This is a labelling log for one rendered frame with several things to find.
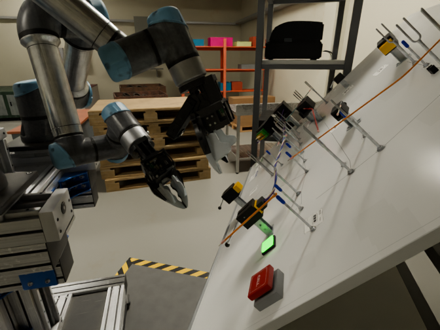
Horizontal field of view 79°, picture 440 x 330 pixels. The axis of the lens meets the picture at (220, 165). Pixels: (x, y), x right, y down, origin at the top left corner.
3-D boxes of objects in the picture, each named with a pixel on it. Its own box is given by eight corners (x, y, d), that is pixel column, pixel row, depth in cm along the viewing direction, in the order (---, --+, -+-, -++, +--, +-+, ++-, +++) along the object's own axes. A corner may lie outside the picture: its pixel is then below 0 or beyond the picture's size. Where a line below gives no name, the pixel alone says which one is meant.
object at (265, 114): (256, 130, 163) (256, 120, 160) (262, 118, 195) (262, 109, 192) (312, 134, 155) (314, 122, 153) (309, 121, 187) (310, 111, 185)
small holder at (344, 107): (363, 109, 79) (345, 92, 78) (361, 123, 72) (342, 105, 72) (349, 119, 82) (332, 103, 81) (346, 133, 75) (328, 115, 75)
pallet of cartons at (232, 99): (284, 129, 591) (287, 99, 566) (235, 132, 567) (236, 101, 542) (270, 122, 662) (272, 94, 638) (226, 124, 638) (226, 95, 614)
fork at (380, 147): (386, 146, 52) (334, 97, 52) (378, 153, 53) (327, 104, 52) (384, 144, 54) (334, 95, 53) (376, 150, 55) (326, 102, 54)
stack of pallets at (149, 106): (196, 156, 432) (194, 95, 397) (211, 179, 351) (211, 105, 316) (107, 165, 395) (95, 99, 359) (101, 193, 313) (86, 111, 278)
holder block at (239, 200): (232, 216, 111) (214, 200, 110) (251, 198, 106) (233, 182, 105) (229, 222, 107) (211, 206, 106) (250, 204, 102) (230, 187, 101)
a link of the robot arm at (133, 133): (122, 148, 77) (146, 135, 81) (131, 160, 76) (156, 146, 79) (117, 135, 71) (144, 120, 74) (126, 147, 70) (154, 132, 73)
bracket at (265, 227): (267, 229, 71) (253, 217, 70) (274, 224, 70) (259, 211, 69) (266, 239, 66) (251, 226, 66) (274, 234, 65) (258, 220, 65)
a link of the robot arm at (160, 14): (142, 27, 60) (177, 14, 61) (164, 74, 62) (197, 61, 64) (141, 12, 52) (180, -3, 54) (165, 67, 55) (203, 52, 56)
